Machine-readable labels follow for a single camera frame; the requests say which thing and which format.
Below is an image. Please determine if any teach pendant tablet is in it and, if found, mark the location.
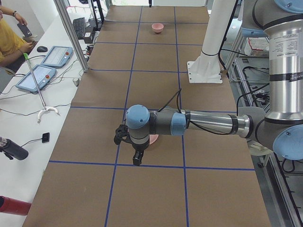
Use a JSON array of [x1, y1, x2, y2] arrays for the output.
[[41, 46, 73, 68], [16, 64, 57, 91]]

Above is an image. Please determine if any black keyboard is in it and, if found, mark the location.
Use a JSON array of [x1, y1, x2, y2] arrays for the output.
[[72, 17, 85, 40]]

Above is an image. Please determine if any pink bowl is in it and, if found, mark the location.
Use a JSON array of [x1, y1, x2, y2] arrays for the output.
[[151, 23, 164, 34]]

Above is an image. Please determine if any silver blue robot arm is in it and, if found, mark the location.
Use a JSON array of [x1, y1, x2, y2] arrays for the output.
[[123, 0, 303, 166]]

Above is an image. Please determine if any lower teach pendant tablet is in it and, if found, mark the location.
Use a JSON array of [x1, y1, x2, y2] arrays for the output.
[[16, 64, 57, 91]]

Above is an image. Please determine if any brown paper table cover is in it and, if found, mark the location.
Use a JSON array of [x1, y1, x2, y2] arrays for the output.
[[24, 6, 270, 227]]

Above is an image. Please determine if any black water bottle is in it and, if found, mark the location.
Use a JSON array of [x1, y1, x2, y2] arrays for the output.
[[0, 137, 28, 160]]

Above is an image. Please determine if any black smartphone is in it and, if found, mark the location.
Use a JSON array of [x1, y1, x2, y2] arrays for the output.
[[17, 23, 32, 37]]

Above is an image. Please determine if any pink plate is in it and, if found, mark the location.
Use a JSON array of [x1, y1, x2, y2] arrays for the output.
[[149, 134, 159, 145]]

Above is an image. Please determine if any person in yellow shirt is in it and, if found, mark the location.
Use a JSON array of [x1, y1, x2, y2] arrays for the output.
[[0, 5, 34, 72]]

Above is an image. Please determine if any aluminium frame post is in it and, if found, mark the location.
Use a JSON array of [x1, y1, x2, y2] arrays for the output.
[[54, 0, 88, 72]]

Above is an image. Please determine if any black computer mouse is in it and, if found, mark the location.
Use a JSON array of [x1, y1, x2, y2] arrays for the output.
[[37, 46, 48, 52]]

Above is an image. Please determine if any small black square pad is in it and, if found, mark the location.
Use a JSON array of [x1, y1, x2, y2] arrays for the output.
[[42, 132, 50, 143]]

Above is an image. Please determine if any upper teach pendant tablet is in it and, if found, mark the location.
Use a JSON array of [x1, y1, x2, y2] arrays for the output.
[[41, 46, 73, 68]]

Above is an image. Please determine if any white pedestal column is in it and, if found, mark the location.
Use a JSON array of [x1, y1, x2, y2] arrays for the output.
[[187, 0, 237, 84]]

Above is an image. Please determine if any red water bottle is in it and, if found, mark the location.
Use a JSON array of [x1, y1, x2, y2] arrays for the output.
[[0, 196, 31, 216]]

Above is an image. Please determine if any reacher grabber stick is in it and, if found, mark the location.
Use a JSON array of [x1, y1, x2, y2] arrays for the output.
[[23, 53, 60, 123]]

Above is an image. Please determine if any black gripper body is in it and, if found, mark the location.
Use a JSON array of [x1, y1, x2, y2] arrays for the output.
[[132, 142, 145, 153]]

